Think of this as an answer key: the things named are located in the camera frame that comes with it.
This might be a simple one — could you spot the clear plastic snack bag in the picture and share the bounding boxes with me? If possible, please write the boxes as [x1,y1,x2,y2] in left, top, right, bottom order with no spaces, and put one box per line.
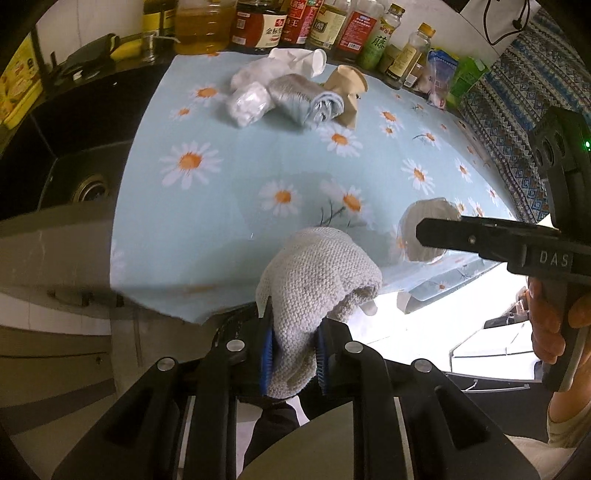
[418,48,459,110]

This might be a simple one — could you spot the green carton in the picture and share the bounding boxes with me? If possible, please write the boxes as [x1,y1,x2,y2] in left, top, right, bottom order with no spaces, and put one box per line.
[445,55,490,110]

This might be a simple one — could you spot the yellow sponge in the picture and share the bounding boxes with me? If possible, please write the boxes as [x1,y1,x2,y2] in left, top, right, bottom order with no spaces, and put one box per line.
[110,38,155,62]

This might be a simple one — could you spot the blue patterned woven cloth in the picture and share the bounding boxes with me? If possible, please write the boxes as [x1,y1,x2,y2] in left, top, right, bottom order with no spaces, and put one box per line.
[455,9,591,228]

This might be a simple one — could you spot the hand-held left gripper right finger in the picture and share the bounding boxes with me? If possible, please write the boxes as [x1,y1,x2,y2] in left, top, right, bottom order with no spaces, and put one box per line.
[316,318,541,480]

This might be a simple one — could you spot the clear bag of white stuffing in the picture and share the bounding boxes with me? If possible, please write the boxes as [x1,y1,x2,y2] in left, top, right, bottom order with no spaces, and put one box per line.
[225,83,277,130]

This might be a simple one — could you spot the grey knitted cloth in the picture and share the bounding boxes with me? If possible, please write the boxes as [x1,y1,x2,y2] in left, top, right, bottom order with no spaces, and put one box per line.
[256,226,384,400]

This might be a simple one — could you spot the black cable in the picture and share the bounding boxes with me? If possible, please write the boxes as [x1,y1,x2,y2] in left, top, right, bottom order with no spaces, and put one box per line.
[481,0,533,47]

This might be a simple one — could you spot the person's right hand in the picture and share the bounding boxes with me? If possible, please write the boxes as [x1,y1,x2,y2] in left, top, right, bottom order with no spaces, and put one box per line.
[527,277,591,367]

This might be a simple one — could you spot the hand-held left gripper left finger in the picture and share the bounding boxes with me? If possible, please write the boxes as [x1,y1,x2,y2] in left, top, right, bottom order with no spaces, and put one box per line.
[53,295,274,480]

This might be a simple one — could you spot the brown crushed paper cup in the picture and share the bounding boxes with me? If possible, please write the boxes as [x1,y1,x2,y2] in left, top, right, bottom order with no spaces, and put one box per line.
[322,65,369,130]

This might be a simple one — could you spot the grey kitchen cabinet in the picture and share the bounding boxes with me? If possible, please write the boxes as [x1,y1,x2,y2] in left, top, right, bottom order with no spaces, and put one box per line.
[0,203,139,444]

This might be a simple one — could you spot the blue daisy print tablecloth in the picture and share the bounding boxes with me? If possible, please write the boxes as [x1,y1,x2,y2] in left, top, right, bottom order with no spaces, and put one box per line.
[108,46,522,326]

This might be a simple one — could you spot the black kitchen sink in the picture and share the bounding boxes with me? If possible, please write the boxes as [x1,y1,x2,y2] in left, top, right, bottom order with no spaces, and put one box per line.
[33,92,139,217]

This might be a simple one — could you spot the black kitchen tool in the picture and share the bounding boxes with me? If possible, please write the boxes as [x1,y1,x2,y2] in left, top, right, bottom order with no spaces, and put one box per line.
[59,34,122,78]

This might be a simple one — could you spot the white crushed paper cup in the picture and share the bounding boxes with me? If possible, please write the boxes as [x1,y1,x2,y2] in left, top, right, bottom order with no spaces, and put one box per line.
[268,46,328,78]

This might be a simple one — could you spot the person's dark trouser leg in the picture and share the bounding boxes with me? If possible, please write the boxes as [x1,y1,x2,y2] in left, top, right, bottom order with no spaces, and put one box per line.
[242,401,308,468]

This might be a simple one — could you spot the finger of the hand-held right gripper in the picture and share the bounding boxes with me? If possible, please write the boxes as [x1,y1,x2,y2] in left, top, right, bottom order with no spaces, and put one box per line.
[416,217,557,265]

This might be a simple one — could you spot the yellow printed package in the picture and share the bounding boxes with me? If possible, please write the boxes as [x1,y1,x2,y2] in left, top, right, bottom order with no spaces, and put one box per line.
[0,33,43,131]

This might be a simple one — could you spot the person's right forearm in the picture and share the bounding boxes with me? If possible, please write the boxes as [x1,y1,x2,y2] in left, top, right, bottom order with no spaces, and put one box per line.
[546,369,591,449]

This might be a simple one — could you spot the row of condiment bottles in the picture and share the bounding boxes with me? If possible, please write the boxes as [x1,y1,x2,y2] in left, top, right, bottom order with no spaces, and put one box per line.
[141,0,437,90]

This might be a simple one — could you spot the white floor appliance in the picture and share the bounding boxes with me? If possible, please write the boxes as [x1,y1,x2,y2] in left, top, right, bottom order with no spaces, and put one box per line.
[450,320,544,374]

